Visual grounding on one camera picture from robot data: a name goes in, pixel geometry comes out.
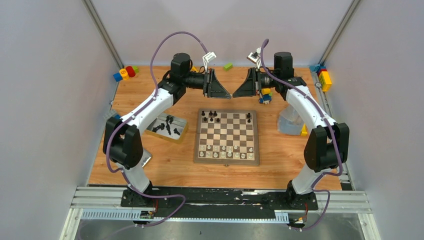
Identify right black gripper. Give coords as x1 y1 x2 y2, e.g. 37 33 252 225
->
232 67 280 97

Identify wooden chess board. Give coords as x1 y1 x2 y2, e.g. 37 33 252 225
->
193 108 260 166

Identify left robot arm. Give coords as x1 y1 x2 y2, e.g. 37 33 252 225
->
103 53 231 207

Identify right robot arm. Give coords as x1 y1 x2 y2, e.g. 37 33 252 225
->
232 48 350 209

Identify toy car of bricks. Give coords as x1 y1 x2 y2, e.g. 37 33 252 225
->
258 88 272 105

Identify green block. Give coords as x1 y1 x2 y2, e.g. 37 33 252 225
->
223 62 233 72

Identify gold metal tin box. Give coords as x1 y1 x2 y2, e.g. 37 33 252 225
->
144 112 188 144

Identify stacked colourful bricks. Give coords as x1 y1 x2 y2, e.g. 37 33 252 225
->
309 64 332 92

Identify colourful round blocks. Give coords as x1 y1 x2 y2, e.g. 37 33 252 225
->
112 65 140 82

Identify silver tin lid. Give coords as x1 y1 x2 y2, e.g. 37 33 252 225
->
141 149 152 168

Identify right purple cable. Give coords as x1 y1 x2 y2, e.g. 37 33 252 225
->
259 38 344 232

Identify purple cable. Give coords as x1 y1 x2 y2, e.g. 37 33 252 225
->
105 31 210 229
259 38 344 232

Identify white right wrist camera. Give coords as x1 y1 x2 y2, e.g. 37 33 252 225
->
246 51 261 65

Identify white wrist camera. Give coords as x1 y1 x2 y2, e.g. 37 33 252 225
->
202 51 217 71
246 51 261 65

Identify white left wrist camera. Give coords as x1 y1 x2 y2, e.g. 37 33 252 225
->
202 51 217 71

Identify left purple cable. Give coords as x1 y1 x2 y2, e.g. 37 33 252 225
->
105 31 210 229

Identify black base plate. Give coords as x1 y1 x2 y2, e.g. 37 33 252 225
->
120 186 318 219

